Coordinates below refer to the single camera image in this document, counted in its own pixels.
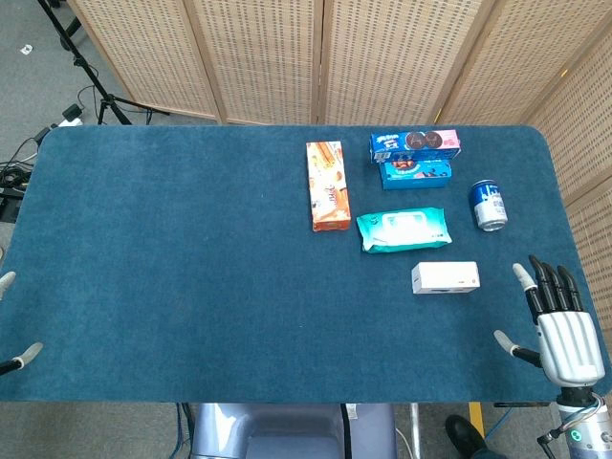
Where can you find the metal table leg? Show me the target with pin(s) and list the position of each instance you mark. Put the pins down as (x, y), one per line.
(415, 430)

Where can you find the woven wooden screen panel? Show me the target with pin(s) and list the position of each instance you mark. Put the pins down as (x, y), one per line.
(143, 48)
(583, 134)
(516, 62)
(268, 57)
(392, 57)
(595, 248)

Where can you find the blue pink cookie box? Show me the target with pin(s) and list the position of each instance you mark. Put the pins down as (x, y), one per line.
(413, 143)

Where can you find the dark blue table mat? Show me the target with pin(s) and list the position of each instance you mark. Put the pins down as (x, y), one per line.
(167, 248)

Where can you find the black shoe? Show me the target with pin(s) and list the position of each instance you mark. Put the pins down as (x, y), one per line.
(463, 432)

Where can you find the left robot hand grey fingertips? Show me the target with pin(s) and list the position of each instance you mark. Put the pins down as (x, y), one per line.
(26, 355)

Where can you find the white power strip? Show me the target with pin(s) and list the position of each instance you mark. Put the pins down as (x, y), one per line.
(69, 123)

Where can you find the small blue cookie box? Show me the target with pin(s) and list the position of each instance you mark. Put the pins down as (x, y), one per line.
(416, 176)

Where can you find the yellow floor tape strip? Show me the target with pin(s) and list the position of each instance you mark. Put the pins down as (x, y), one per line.
(476, 413)

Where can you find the teal wet wipes pack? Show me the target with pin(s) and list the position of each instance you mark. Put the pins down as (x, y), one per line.
(404, 230)

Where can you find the black power adapter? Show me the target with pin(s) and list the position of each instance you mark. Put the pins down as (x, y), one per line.
(72, 112)

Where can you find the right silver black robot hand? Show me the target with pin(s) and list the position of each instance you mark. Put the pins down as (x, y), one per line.
(569, 344)

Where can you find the black tripod stand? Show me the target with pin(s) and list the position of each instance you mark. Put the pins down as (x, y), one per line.
(77, 60)

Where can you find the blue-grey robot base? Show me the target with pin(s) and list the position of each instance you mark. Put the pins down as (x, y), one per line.
(287, 430)

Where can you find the blue white drink can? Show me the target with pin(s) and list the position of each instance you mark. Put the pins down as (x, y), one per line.
(488, 208)

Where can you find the small white box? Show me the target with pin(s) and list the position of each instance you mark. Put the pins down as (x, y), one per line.
(444, 276)

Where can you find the orange biscuit box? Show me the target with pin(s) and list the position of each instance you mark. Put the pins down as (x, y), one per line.
(327, 186)

